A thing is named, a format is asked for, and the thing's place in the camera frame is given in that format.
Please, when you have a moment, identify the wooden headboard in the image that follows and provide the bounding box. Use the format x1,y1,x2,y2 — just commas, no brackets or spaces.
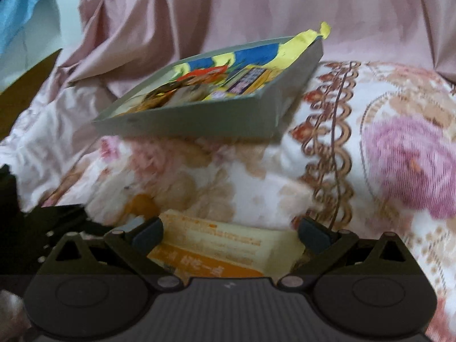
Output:
0,48,63,139

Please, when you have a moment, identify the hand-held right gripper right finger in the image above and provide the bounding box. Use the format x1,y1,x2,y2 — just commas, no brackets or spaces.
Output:
278,218,424,290

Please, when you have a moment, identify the pink satin cloth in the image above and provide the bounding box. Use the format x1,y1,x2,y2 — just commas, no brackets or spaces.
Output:
57,0,456,95

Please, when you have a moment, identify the yellow and blue snack bag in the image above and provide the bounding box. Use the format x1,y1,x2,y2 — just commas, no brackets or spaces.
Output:
114,21,332,115

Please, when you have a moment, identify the blue cloth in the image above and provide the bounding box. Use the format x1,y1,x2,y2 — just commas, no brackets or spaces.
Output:
0,0,58,56

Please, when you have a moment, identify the cream and orange snack packet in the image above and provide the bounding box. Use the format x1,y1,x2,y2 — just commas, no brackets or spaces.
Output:
147,209,308,279

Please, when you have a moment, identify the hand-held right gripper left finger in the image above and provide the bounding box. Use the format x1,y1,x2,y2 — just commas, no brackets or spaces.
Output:
39,217,184,291

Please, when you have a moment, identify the pale pink duvet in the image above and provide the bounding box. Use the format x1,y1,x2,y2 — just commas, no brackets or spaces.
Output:
0,85,118,211

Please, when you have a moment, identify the grey shallow box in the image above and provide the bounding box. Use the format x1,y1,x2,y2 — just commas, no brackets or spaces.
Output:
92,36,325,139

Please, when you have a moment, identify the floral bedsheet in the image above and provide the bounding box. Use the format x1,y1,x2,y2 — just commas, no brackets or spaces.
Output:
0,60,456,342

